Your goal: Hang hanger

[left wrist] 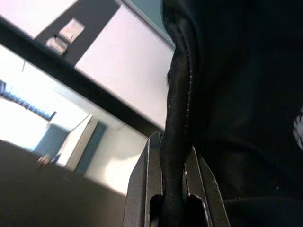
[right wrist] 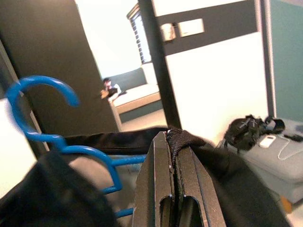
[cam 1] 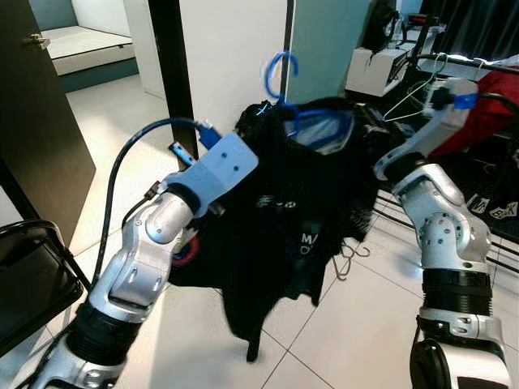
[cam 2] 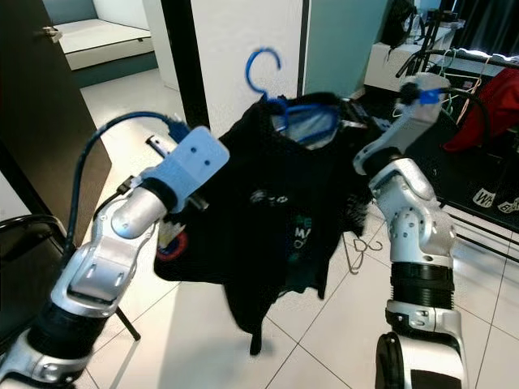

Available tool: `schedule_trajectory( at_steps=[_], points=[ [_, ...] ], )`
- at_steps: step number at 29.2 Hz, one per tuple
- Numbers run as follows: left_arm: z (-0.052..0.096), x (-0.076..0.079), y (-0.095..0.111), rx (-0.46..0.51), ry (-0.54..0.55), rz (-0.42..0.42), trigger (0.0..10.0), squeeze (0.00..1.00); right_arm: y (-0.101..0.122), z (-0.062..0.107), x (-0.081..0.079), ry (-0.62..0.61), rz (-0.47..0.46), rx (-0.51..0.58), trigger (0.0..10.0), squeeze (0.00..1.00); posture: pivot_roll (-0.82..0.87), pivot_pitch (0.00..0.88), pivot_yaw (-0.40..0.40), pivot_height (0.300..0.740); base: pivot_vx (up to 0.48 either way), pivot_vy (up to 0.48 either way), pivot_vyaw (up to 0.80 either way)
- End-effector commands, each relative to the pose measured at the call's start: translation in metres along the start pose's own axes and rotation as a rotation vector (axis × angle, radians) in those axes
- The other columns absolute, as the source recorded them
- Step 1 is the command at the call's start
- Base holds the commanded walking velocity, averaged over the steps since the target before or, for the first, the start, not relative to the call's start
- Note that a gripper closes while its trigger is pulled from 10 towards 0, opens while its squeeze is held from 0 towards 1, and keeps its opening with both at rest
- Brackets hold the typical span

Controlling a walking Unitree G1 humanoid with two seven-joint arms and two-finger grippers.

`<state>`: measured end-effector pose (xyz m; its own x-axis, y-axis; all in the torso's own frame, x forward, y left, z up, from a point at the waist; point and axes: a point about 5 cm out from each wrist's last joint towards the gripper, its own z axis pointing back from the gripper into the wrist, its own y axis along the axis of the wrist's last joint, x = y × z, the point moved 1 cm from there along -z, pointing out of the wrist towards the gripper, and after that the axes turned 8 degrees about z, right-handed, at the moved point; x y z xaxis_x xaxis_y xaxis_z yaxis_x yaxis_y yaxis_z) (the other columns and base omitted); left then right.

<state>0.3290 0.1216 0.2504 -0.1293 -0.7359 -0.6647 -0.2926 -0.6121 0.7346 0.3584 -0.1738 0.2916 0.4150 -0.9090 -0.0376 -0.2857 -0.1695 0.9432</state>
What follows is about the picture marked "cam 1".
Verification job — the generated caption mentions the black jersey with teal print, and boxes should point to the black jersey with teal print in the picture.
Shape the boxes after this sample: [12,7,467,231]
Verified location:
[166,96,410,363]

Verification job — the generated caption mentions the blue plastic hanger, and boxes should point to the blue plastic hanger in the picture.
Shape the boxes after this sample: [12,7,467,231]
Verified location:
[262,49,359,152]

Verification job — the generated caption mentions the white shelf unit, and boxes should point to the white shelf unit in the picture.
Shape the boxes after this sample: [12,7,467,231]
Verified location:
[345,45,427,99]

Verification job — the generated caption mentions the black metal clothes rack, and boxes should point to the black metal clothes rack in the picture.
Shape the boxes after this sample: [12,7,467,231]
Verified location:
[388,50,519,272]

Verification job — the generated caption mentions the red cloth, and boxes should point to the red cloth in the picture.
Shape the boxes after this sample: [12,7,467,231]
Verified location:
[428,70,519,160]

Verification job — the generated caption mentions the black bag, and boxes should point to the black bag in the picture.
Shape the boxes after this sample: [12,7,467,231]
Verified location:
[361,0,400,54]

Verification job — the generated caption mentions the black curtains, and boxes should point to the black curtains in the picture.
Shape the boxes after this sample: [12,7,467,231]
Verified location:
[418,0,519,64]

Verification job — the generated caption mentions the black pillar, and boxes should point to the black pillar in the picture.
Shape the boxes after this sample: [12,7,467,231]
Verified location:
[148,0,199,159]

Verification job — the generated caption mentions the dark brown door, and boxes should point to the dark brown door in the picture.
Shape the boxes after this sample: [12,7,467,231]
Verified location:
[0,0,98,246]

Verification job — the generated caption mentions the black folding chair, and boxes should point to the black folding chair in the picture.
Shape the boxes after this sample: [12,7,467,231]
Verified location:
[0,219,92,359]

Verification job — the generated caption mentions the white mattress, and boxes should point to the white mattress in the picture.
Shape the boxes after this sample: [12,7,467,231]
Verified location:
[39,23,137,78]

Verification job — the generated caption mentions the white wire hanger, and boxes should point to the white wire hanger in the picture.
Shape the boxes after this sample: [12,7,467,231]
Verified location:
[381,53,451,124]

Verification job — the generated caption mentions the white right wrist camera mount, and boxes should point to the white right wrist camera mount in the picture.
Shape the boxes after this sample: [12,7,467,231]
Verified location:
[396,78,481,167]

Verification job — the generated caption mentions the dark left arm cable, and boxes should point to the dark left arm cable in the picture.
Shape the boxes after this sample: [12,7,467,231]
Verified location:
[96,117,225,286]

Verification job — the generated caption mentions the thin wire hanger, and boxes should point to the thin wire hanger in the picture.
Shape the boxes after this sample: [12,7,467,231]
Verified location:
[327,237,371,282]

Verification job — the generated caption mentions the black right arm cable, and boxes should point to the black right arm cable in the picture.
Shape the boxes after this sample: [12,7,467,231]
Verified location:
[474,91,519,114]

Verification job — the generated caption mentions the metal door handle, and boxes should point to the metal door handle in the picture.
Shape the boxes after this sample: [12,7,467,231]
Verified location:
[23,32,52,51]

